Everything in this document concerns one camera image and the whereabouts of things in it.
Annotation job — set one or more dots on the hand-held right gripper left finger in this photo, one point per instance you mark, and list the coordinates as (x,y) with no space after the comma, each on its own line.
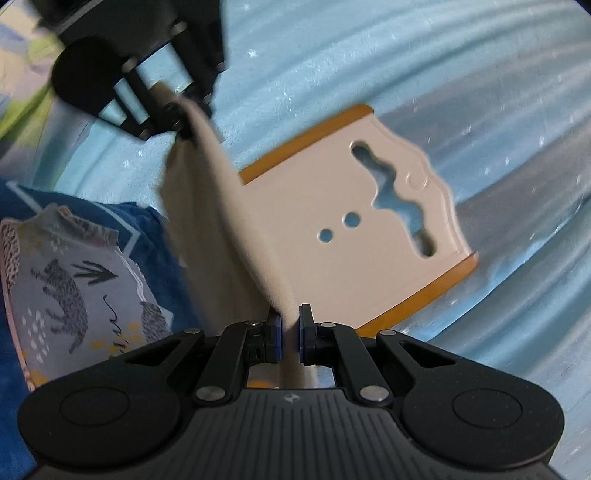
(274,337)

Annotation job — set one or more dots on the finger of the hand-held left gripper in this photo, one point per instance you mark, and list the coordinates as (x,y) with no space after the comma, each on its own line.
(154,115)
(203,78)

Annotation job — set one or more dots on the beige garment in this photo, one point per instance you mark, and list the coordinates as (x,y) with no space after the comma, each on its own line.
(221,221)

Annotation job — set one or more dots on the blue animal print blanket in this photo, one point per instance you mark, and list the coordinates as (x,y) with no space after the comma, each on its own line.
(69,277)

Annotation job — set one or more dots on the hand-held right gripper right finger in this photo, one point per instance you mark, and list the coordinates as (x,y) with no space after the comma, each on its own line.
(304,337)

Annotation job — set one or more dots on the checked blue green sheet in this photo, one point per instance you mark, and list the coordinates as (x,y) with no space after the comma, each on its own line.
(27,101)

